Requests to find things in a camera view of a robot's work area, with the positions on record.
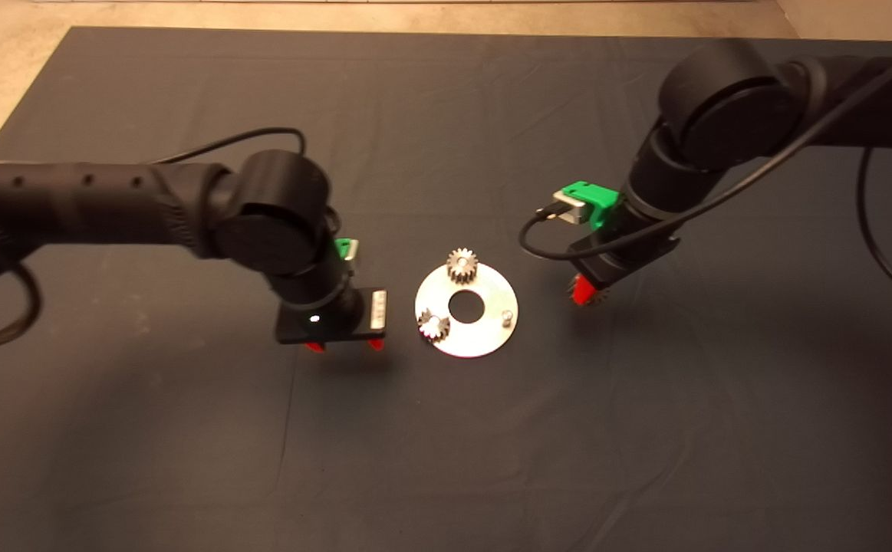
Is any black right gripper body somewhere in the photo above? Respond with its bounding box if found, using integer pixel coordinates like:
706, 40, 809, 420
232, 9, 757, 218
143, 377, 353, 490
567, 225, 681, 289

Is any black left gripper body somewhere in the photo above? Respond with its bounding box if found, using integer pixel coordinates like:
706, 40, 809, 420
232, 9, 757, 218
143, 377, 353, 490
275, 287, 388, 345

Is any small steel spur gear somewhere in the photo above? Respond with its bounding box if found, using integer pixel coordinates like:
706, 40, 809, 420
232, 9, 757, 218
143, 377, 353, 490
568, 278, 609, 307
446, 247, 480, 285
417, 307, 453, 343

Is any round metal carrier plate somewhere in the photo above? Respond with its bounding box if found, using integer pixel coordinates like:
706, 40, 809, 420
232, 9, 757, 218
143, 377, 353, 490
415, 264, 519, 359

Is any dark grey table cloth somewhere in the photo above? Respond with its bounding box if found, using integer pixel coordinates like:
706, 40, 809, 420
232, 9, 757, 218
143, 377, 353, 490
0, 28, 892, 552

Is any green right camera mount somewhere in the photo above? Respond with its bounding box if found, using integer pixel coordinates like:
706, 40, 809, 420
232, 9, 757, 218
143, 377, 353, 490
560, 181, 617, 231

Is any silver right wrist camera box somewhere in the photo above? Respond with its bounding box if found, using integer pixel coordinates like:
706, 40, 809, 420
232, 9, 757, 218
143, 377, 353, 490
551, 191, 594, 225

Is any thin black left camera cable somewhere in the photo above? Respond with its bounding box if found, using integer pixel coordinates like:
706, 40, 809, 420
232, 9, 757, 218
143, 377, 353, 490
150, 126, 308, 166

